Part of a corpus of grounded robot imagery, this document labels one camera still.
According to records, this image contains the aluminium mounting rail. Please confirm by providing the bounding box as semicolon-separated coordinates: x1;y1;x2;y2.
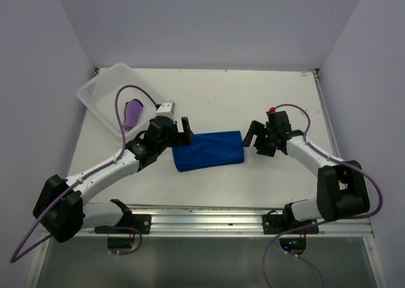
75;205;374;238

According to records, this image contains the blue towel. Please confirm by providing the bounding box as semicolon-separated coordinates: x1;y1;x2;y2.
172;130;245;172

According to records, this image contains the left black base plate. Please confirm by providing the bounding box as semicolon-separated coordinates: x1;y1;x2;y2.
94;214;152;235

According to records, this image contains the right side aluminium rail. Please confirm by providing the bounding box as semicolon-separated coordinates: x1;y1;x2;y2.
310;69;341;158

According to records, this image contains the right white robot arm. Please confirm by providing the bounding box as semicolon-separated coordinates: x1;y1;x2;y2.
242;111;370;233

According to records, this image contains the purple towel black trim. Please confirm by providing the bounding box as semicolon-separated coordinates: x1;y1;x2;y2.
123;99;144;132

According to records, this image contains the white plastic basket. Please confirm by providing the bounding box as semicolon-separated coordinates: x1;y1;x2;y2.
77;63;166;140

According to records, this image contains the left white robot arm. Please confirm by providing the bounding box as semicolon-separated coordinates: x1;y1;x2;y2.
33;116;193;242

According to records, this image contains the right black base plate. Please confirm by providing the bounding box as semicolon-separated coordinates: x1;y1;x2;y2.
261;210;318;235

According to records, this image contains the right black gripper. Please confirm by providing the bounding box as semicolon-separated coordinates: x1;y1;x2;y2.
240;120;277;157

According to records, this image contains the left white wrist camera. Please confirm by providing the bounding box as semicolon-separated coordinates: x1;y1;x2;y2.
156;101;175;117

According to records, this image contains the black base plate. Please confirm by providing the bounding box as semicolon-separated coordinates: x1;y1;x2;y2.
261;210;318;235
94;214;152;235

